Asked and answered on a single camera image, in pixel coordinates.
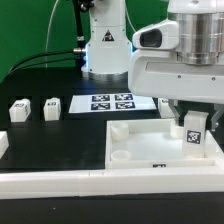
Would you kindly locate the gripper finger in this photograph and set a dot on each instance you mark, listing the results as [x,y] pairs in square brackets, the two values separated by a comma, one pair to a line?
[219,111]
[176,110]

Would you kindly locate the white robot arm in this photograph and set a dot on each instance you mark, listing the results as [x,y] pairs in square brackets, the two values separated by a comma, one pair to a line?
[180,58]

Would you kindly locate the white U-shaped fence wall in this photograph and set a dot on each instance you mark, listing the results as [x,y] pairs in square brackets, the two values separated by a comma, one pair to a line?
[43,165]

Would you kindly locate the white square tabletop tray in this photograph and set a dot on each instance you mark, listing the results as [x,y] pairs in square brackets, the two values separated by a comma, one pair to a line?
[154,143]

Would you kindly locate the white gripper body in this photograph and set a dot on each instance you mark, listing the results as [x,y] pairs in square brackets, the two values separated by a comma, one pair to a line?
[155,71]

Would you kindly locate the white fiducial marker sheet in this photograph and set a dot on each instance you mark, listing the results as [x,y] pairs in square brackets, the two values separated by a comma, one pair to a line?
[110,103]

